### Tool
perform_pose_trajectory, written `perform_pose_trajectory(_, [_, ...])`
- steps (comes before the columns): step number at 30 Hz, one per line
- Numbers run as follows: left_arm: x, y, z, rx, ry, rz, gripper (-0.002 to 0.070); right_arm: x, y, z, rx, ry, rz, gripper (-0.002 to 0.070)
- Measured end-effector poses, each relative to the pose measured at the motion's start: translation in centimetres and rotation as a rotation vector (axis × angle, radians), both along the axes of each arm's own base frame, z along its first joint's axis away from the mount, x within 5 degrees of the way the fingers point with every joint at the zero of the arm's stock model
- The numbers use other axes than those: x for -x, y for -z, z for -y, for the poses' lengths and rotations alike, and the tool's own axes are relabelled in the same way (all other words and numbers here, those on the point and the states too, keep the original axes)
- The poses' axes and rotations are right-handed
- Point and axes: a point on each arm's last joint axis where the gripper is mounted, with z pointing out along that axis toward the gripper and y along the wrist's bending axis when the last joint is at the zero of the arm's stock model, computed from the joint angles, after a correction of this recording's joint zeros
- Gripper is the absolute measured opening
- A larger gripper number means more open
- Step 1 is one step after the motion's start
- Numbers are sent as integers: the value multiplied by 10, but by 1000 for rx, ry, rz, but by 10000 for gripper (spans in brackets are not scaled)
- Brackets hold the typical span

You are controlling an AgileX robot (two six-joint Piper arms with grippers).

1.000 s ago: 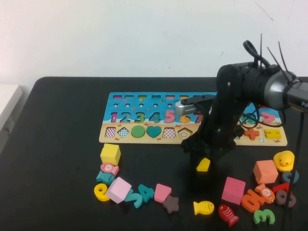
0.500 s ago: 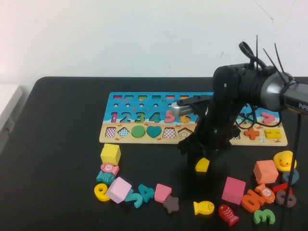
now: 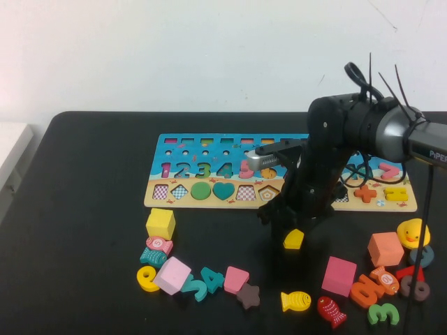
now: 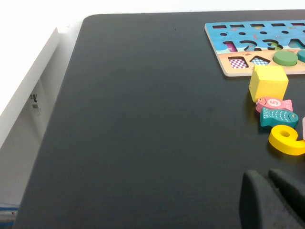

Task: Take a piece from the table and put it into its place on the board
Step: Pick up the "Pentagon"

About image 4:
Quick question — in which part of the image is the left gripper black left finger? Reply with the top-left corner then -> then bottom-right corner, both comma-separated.
239,170 -> 305,229

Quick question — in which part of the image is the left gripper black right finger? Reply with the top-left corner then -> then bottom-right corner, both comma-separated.
268,169 -> 305,215

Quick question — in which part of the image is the yellow number six piece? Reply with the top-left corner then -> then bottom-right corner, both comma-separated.
268,125 -> 305,156

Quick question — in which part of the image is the green circle piece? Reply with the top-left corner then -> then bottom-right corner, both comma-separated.
273,50 -> 298,67

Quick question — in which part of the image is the blue wooden puzzle board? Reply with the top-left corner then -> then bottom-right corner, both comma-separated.
204,21 -> 305,77

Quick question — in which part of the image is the teal wooden fish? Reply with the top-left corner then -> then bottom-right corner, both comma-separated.
259,107 -> 299,129

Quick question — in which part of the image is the pink fish number five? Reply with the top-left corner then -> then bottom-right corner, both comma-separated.
255,96 -> 293,114

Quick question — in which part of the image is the yellow wooden cube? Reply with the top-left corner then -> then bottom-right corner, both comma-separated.
248,64 -> 289,103

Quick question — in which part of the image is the printed label sticker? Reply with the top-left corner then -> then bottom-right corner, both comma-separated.
29,94 -> 42,117

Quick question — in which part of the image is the white side cabinet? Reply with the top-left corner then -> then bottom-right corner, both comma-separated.
0,27 -> 72,208

